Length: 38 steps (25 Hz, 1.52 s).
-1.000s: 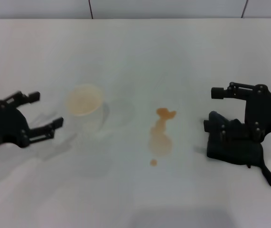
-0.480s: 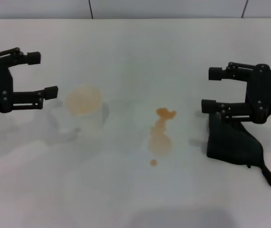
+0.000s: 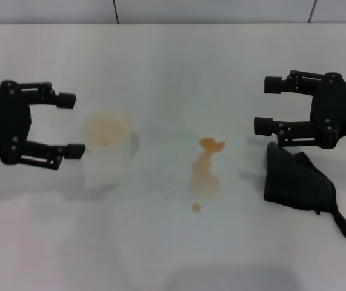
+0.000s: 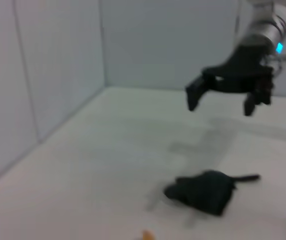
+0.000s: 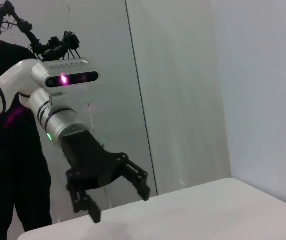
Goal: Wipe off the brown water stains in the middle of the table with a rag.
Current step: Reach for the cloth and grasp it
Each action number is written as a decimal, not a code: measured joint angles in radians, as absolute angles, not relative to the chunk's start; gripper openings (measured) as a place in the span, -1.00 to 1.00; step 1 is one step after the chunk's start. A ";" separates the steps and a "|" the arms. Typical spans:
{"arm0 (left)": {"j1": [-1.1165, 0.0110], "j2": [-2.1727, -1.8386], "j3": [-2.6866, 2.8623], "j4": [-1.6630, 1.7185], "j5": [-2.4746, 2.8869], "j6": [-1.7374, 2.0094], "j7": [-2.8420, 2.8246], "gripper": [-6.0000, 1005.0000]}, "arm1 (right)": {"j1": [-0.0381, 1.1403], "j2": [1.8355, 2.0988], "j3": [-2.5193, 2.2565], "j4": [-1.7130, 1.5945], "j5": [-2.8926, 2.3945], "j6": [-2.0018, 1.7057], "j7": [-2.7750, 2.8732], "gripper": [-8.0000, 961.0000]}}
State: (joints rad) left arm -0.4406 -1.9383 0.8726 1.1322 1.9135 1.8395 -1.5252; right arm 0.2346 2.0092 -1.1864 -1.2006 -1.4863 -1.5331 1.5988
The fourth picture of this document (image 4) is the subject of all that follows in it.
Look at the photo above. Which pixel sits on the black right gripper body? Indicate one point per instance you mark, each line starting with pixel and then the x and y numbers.
pixel 243 72

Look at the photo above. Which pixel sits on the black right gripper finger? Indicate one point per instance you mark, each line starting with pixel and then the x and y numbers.
pixel 195 92
pixel 263 95

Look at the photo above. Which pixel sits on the large brown water stain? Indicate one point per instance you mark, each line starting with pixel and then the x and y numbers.
pixel 148 236

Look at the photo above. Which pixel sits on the dark blue rag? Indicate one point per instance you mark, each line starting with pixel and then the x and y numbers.
pixel 203 192

